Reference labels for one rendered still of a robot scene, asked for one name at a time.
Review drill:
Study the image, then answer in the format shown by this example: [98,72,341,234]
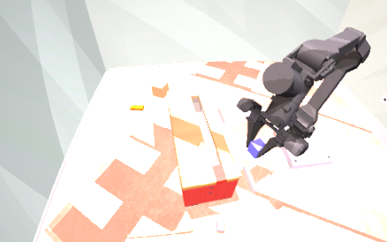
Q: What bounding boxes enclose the small blue block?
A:
[247,138,266,159]

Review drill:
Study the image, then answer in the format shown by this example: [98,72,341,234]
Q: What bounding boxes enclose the orange cube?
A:
[151,79,169,98]

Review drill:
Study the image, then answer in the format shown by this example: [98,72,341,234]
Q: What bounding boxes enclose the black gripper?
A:
[236,95,309,158]

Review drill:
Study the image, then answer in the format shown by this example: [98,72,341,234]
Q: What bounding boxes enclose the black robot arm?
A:
[262,27,371,139]

